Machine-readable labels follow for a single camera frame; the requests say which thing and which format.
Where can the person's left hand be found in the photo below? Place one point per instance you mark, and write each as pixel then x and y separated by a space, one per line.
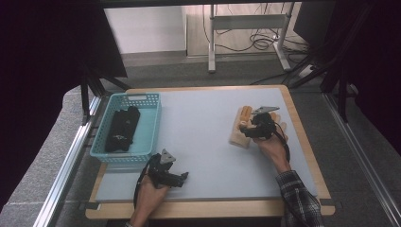
pixel 149 195

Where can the person's right hand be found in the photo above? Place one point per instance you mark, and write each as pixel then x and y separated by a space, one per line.
pixel 275 151

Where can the black curtain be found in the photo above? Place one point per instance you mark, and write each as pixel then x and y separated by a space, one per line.
pixel 372 63
pixel 41 78

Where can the black glove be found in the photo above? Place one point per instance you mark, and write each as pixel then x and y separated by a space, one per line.
pixel 118 132
pixel 135 115

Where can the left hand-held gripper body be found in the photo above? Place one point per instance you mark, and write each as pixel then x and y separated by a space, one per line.
pixel 160 172

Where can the black metal stand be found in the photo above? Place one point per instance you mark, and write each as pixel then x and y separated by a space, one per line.
pixel 90 91
pixel 342 91

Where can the white power strip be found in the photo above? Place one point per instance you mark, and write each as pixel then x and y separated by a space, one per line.
pixel 305 71

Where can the teal plastic basket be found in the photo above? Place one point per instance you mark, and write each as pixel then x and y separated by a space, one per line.
pixel 148 132

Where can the grey table mat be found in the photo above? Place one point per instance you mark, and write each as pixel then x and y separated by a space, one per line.
pixel 205 142

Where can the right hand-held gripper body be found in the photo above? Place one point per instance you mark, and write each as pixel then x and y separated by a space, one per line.
pixel 264 126

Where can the aluminium rail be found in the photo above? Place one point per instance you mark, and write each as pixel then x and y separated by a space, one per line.
pixel 67 157
pixel 362 157

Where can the white metal desk frame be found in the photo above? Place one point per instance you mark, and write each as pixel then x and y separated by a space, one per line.
pixel 249 22

